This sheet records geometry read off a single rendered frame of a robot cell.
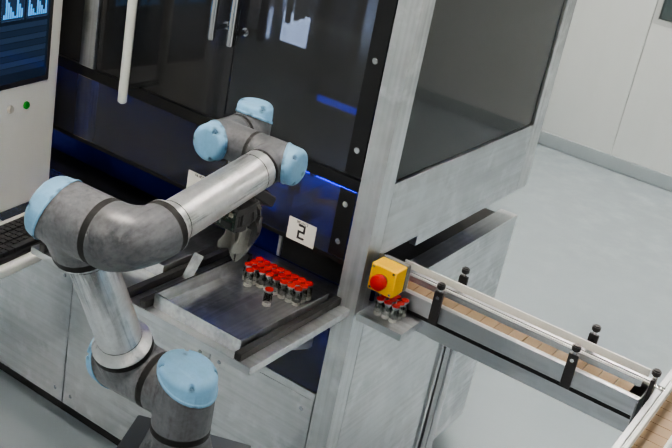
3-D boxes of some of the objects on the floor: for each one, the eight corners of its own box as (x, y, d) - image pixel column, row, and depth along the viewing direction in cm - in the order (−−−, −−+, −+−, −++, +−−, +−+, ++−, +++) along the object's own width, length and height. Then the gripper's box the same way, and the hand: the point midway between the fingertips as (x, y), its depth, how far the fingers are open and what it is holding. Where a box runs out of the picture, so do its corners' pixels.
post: (292, 559, 287) (457, -214, 208) (309, 570, 284) (482, -209, 205) (279, 571, 282) (443, -218, 202) (296, 582, 279) (469, -213, 200)
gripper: (212, 169, 203) (199, 261, 211) (247, 184, 199) (232, 277, 207) (239, 161, 210) (225, 250, 218) (272, 175, 206) (257, 266, 214)
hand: (237, 254), depth 215 cm, fingers closed
